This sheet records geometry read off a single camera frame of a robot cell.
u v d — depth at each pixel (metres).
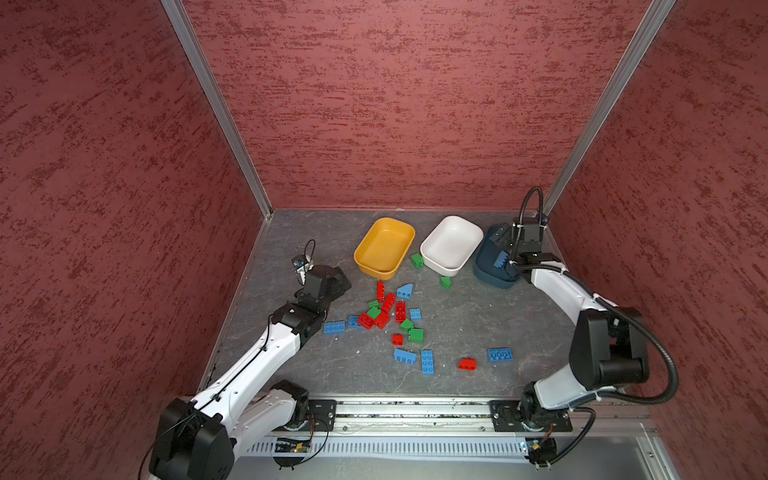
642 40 0.76
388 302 0.92
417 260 1.03
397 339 0.86
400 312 0.92
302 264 0.70
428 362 0.82
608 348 0.45
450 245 1.10
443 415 0.76
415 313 0.91
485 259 1.06
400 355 0.82
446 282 0.98
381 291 0.95
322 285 0.60
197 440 0.38
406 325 0.87
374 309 0.90
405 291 0.95
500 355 0.83
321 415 0.74
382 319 0.88
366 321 0.87
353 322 0.90
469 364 0.82
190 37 0.74
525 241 0.69
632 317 0.43
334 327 0.88
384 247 1.07
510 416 0.74
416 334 0.86
